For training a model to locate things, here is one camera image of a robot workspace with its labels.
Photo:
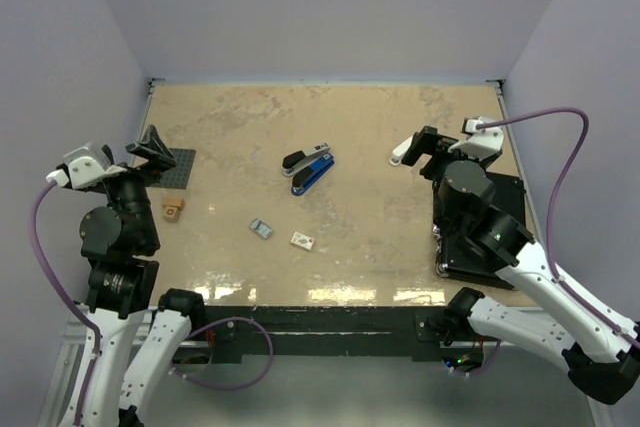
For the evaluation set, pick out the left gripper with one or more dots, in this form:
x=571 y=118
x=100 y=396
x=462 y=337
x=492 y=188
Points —
x=152 y=147

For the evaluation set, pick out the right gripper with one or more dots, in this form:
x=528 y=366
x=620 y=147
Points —
x=428 y=141

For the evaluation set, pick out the blue black stapler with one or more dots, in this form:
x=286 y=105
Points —
x=308 y=175

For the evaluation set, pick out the silver black stapler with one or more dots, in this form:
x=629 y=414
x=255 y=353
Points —
x=298 y=160

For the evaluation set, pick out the white staple box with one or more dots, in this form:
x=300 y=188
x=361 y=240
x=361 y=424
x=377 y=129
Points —
x=302 y=241

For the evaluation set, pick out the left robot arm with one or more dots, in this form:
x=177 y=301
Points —
x=119 y=240

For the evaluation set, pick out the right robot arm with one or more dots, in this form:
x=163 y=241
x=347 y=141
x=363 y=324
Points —
x=596 y=346

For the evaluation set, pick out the white stapler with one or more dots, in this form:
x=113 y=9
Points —
x=399 y=152

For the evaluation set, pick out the grey lego baseplate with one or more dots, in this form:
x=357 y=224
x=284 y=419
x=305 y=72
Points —
x=178 y=176

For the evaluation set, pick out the small wooden block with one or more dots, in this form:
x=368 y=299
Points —
x=172 y=208

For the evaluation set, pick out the black case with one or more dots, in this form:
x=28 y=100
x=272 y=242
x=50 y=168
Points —
x=455 y=262

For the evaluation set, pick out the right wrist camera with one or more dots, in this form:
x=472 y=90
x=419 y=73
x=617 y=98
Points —
x=481 y=142

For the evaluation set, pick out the black base frame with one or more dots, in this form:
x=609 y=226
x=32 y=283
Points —
x=405 y=332

